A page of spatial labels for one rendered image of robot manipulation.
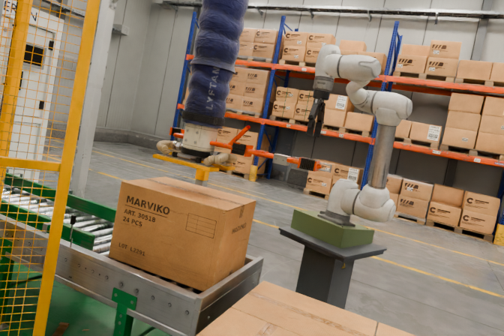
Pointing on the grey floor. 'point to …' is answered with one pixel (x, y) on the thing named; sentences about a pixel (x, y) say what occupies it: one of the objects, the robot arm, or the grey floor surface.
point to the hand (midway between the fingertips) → (313, 133)
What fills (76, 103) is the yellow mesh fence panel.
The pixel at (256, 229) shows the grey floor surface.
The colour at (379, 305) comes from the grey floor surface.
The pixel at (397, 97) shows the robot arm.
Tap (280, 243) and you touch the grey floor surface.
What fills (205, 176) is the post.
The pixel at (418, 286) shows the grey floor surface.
